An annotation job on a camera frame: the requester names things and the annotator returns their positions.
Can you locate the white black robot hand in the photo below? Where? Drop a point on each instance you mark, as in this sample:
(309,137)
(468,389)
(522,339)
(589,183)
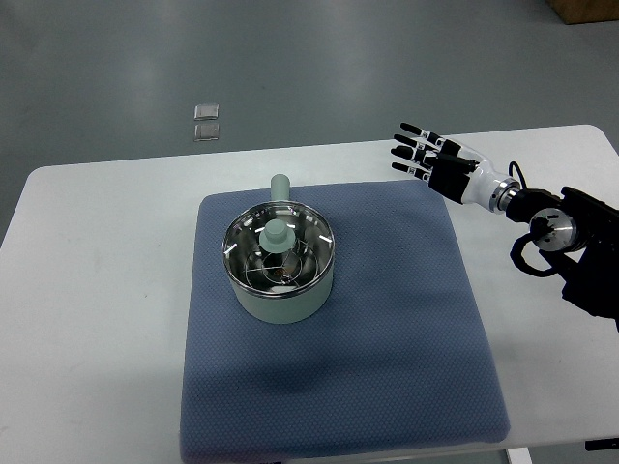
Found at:
(455,171)

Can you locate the glass lid green knob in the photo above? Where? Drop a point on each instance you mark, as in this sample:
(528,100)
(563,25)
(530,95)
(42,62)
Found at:
(278,249)

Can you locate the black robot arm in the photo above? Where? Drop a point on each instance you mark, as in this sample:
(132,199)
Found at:
(574,236)

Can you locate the pale green pot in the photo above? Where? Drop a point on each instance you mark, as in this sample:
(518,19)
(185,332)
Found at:
(286,310)

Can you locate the blue fabric mat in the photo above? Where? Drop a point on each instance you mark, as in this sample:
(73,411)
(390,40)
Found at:
(397,358)

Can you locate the brown cardboard box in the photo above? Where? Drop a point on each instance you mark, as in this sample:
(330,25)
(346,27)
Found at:
(574,12)

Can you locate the lower metal floor plate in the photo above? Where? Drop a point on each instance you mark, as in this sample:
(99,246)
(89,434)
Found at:
(206,132)

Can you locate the metal floor plate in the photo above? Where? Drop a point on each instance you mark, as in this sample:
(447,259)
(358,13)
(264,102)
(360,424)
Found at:
(206,132)
(206,111)

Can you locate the upper metal floor plate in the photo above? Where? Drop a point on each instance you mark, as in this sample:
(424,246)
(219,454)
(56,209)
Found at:
(206,111)

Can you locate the black table bracket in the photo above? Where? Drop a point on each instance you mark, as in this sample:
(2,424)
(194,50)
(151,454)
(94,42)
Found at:
(602,444)

